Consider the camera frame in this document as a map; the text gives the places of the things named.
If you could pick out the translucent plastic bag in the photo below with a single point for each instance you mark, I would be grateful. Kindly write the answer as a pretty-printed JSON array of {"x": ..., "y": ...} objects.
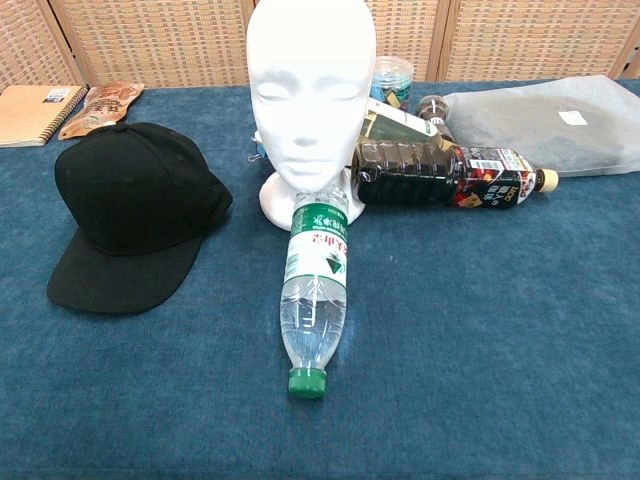
[{"x": 525, "y": 130}]

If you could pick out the olive tea bottle white label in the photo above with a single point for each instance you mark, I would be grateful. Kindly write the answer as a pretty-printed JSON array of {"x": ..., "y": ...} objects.
[{"x": 400, "y": 125}]

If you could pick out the clear water bottle green cap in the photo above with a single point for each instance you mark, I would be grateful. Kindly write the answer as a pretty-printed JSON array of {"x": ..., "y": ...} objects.
[{"x": 315, "y": 260}]

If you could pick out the kraft spiral notebook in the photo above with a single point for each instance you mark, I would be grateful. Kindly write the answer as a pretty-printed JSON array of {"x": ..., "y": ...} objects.
[{"x": 30, "y": 112}]

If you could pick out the black baseball cap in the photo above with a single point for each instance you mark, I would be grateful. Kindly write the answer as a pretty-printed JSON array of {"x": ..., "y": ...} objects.
[{"x": 135, "y": 200}]

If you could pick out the clear tub of coloured clips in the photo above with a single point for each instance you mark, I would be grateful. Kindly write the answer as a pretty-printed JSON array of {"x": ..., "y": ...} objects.
[{"x": 395, "y": 80}]

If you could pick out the woven rattan folding screen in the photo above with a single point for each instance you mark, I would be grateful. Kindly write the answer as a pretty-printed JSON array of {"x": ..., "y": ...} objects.
[{"x": 150, "y": 40}]

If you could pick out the blue tablecloth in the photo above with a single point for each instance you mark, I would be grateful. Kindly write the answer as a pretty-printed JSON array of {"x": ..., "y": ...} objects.
[{"x": 450, "y": 325}]

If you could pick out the orange spouted snack pouch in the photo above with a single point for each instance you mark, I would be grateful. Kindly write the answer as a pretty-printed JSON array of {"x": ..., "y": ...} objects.
[{"x": 107, "y": 100}]

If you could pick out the dark tea bottle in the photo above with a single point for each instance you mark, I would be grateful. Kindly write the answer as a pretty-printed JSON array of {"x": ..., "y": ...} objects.
[{"x": 400, "y": 175}]

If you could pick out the small binder clip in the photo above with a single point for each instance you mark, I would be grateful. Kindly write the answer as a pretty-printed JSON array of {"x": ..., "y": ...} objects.
[{"x": 258, "y": 147}]

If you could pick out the white foam mannequin head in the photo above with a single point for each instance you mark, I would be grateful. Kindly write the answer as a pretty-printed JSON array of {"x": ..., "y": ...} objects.
[{"x": 310, "y": 100}]

